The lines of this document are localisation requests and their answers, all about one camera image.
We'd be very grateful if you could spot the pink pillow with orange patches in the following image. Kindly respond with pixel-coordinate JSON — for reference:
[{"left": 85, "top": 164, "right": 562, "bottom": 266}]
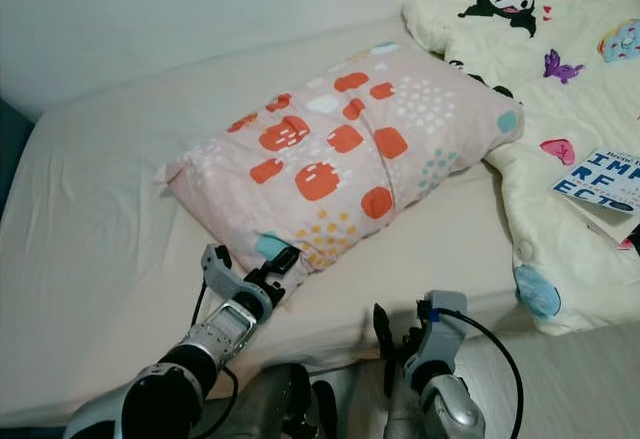
[{"left": 165, "top": 44, "right": 526, "bottom": 275}]

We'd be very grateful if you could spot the cream cartoon print blanket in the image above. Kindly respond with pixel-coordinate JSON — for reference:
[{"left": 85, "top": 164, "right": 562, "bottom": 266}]
[{"left": 402, "top": 0, "right": 640, "bottom": 338}]

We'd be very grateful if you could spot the beige sheeted bed mattress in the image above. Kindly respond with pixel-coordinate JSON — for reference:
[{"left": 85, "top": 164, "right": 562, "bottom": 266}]
[{"left": 0, "top": 19, "right": 640, "bottom": 430}]

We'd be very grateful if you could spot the white book with blue letters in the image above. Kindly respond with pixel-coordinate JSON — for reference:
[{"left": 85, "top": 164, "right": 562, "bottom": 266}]
[{"left": 550, "top": 147, "right": 640, "bottom": 250}]

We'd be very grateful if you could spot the dark blue padded headboard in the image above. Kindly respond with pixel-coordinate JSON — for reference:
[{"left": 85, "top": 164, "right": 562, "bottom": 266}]
[{"left": 0, "top": 99, "right": 33, "bottom": 175}]

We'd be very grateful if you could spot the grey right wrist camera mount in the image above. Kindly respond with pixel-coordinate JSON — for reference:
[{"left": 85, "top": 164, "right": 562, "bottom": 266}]
[{"left": 405, "top": 291, "right": 469, "bottom": 390}]

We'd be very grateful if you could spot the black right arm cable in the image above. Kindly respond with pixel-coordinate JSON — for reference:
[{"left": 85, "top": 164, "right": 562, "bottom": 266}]
[{"left": 435, "top": 307, "right": 526, "bottom": 439}]

